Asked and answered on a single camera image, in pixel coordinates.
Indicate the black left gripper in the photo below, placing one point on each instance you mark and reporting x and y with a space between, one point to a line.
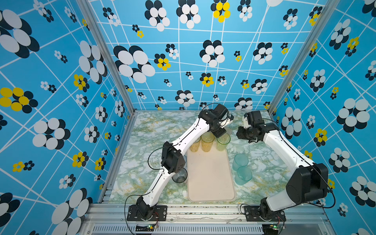
221 132

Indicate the aluminium corner post left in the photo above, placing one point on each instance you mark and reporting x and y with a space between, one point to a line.
89 16

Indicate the dark grey clear glass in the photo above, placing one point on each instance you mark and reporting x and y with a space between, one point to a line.
181 176

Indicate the teal glass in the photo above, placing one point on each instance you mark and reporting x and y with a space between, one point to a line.
243 175
239 161

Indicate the green clear glass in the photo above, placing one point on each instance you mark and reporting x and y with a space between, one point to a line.
223 141

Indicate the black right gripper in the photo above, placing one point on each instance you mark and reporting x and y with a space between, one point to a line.
239 134

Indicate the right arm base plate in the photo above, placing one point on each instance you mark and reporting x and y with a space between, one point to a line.
257 214

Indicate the beige rectangular tray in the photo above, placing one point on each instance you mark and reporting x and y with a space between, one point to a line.
209 176

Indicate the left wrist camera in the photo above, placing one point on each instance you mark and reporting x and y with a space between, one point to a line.
223 115

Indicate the yellow glass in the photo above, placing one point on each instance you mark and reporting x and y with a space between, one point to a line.
207 140
195 146

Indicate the aluminium front rail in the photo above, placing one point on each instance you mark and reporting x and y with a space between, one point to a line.
204 219

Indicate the teal glass right lower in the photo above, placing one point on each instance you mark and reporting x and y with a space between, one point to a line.
243 175

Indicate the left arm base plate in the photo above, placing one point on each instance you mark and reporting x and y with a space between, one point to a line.
156 213

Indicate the green circuit board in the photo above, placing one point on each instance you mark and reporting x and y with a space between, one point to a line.
145 228
271 229

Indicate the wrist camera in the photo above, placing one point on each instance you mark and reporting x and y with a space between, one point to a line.
252 119
223 115

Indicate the green circuit board left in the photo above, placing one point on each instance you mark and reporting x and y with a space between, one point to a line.
145 228

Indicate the aluminium corner post right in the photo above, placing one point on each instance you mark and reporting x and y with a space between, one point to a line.
328 10

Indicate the green circuit board right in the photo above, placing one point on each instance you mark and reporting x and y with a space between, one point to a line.
271 229

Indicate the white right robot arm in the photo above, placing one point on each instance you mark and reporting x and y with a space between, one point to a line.
309 181

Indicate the aluminium corner post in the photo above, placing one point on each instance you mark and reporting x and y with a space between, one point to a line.
328 10
89 16

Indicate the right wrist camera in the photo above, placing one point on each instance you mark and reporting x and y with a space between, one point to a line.
252 119

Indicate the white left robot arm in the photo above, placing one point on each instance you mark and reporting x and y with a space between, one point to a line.
209 120

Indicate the teal glass right upper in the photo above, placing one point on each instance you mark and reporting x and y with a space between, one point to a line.
239 161

